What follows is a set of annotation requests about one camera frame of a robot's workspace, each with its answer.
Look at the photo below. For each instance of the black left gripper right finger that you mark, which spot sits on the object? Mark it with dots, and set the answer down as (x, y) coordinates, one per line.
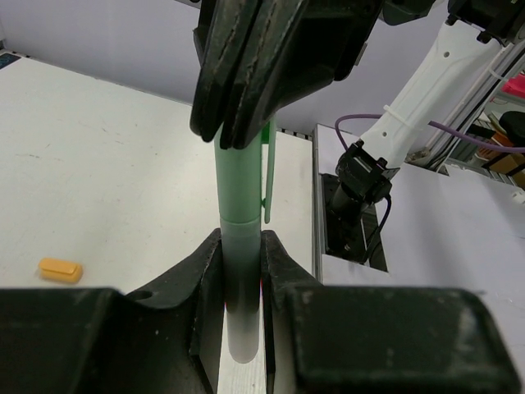
(375, 339)

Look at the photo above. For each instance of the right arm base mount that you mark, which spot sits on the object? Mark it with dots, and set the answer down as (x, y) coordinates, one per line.
(350, 241)

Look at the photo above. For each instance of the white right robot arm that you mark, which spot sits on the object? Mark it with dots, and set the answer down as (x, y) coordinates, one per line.
(472, 34)

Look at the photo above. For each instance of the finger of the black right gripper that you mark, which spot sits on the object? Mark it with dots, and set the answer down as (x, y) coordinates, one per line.
(295, 48)
(220, 38)

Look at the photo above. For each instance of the yellow highlighter cap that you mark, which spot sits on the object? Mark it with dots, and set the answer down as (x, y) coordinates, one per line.
(58, 270)

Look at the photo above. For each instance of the right table label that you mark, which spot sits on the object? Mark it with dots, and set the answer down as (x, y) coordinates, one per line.
(6, 59)

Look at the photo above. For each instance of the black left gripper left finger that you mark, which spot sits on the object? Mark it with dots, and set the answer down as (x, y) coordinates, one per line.
(164, 337)

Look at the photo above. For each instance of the green highlighter cap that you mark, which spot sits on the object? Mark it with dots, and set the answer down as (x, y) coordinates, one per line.
(245, 178)

